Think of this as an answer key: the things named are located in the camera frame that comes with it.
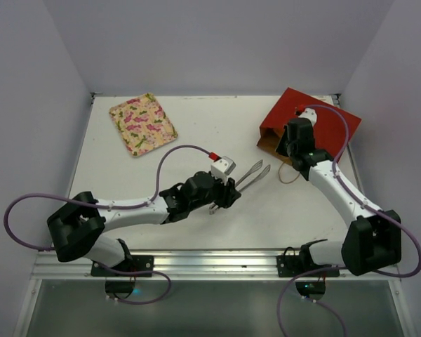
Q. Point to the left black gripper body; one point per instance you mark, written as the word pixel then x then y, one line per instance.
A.
pixel 215 194

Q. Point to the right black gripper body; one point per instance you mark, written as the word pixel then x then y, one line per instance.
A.
pixel 283 144

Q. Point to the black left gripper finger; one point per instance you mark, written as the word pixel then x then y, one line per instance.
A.
pixel 228 199
pixel 230 186

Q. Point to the silver metal tongs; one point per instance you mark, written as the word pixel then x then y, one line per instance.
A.
pixel 256 172

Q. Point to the red paper bag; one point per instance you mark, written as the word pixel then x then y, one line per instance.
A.
pixel 331 125

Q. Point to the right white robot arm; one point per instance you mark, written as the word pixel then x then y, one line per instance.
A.
pixel 372 240

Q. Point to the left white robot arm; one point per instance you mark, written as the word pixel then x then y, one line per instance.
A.
pixel 78 228

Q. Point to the floral patterned tray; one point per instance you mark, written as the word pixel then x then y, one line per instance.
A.
pixel 142 124

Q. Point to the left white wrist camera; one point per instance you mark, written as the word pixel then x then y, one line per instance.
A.
pixel 222 168

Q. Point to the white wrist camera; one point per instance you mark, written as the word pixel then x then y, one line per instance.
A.
pixel 306 113
pixel 222 168

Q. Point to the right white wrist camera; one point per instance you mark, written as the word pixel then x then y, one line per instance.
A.
pixel 306 113

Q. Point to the aluminium mounting rail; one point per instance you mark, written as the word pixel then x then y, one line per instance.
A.
pixel 195 265

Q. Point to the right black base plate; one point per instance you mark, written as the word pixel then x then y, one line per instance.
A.
pixel 293 262

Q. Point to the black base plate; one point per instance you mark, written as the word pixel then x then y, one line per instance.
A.
pixel 293 262
pixel 141 263

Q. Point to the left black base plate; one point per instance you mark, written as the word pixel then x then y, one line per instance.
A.
pixel 141 263

